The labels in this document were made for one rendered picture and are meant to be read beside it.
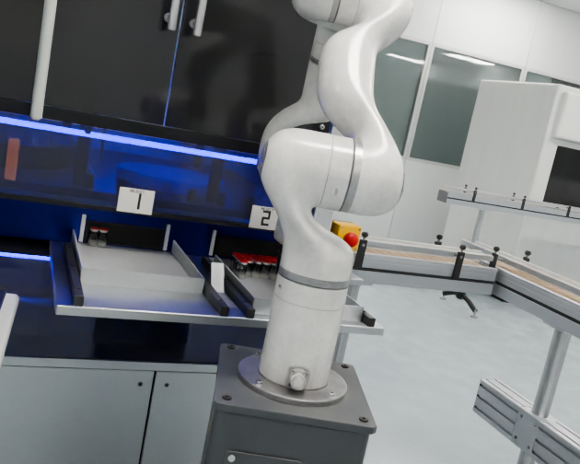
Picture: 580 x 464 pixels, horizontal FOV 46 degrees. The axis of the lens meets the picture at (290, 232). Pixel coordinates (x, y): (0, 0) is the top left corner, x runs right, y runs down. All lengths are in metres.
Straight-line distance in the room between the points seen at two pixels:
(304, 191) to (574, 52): 7.53
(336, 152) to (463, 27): 6.54
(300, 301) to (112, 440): 0.96
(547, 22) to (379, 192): 7.21
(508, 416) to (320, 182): 1.45
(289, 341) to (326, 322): 0.07
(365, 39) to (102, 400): 1.13
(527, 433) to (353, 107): 1.41
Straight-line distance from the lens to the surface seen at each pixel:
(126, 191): 1.68
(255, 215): 1.77
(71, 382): 1.82
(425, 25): 7.31
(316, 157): 1.04
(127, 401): 1.87
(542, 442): 2.24
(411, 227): 7.50
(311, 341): 1.10
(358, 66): 1.18
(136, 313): 1.34
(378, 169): 1.06
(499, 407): 2.37
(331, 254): 1.07
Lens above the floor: 1.31
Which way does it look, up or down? 10 degrees down
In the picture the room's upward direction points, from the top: 11 degrees clockwise
